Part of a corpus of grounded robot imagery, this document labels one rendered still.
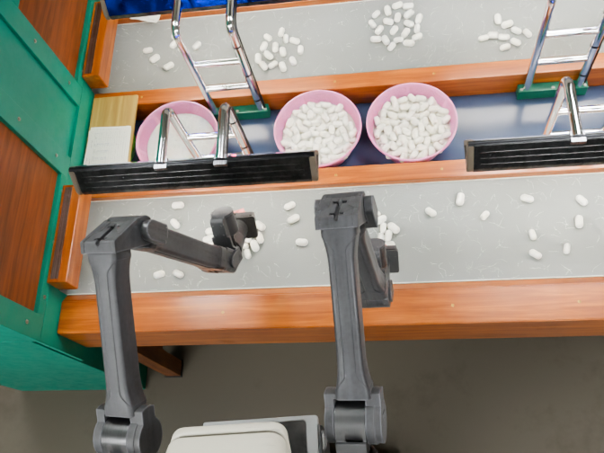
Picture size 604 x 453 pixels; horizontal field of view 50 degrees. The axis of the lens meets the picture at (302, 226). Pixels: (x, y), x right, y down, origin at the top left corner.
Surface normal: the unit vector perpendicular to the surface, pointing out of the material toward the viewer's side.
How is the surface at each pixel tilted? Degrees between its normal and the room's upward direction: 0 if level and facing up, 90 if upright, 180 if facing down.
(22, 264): 90
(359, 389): 28
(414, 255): 0
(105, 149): 0
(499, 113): 0
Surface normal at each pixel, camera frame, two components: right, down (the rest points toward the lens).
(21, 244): 0.99, -0.05
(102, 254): -0.34, 0.11
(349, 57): -0.15, -0.38
